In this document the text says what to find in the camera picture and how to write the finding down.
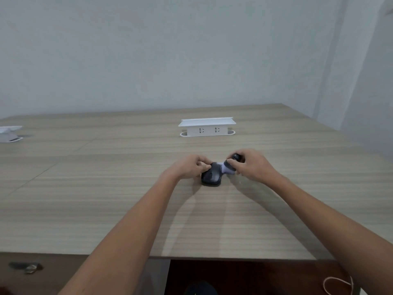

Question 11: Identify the person's right hand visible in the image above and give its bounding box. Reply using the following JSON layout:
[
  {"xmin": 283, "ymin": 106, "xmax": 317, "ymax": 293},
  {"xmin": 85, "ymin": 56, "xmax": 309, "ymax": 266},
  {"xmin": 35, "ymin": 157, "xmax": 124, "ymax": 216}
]
[{"xmin": 226, "ymin": 149, "xmax": 282, "ymax": 185}]

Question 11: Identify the person's left hand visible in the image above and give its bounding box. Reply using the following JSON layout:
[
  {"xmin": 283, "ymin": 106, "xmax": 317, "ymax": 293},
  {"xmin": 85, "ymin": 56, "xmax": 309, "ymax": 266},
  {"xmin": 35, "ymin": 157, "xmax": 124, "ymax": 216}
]
[{"xmin": 165, "ymin": 154, "xmax": 212, "ymax": 182}]

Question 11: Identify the white cloth piece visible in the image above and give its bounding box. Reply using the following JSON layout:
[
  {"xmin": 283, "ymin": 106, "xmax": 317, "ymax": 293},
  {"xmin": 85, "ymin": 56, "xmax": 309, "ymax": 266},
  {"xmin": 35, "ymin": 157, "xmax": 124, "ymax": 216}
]
[{"xmin": 216, "ymin": 162, "xmax": 237, "ymax": 176}]

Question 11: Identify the black computer mouse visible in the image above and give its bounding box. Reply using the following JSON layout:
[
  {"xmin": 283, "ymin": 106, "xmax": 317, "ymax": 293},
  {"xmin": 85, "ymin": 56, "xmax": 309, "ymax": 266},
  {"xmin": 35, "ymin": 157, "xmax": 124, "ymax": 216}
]
[{"xmin": 201, "ymin": 163, "xmax": 223, "ymax": 187}]

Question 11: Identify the person's right forearm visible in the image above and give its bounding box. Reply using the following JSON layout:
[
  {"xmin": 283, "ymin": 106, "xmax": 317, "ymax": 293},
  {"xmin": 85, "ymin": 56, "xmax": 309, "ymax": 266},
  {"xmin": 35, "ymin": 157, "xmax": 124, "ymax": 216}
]
[{"xmin": 270, "ymin": 175, "xmax": 393, "ymax": 295}]

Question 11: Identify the person's left forearm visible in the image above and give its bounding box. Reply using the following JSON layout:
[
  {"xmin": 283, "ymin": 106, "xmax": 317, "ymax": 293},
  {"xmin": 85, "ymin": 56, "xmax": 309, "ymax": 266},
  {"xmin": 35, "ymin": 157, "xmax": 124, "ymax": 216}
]
[{"xmin": 58, "ymin": 172, "xmax": 182, "ymax": 295}]

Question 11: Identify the white desktop socket box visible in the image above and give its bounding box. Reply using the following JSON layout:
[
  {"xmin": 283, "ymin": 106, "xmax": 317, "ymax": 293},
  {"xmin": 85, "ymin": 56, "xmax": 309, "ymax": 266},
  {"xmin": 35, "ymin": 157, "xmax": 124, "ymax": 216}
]
[
  {"xmin": 178, "ymin": 117, "xmax": 237, "ymax": 138},
  {"xmin": 0, "ymin": 125, "xmax": 24, "ymax": 143}
]

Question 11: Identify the brown drawer cabinet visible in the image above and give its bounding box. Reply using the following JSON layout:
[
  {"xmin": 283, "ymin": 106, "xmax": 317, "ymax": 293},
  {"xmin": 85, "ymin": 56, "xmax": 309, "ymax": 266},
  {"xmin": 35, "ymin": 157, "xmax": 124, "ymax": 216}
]
[{"xmin": 0, "ymin": 252, "xmax": 171, "ymax": 295}]

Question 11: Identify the white cable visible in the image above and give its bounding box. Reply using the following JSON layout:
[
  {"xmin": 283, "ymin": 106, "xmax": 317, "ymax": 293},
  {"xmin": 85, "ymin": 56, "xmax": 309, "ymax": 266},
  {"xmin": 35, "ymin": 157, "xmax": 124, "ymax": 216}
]
[{"xmin": 323, "ymin": 275, "xmax": 356, "ymax": 295}]

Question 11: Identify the metal drawer handle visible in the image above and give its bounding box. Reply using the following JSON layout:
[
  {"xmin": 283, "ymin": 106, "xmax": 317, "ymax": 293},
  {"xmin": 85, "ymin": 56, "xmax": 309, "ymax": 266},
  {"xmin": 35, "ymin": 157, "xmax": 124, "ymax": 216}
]
[{"xmin": 9, "ymin": 262, "xmax": 44, "ymax": 275}]

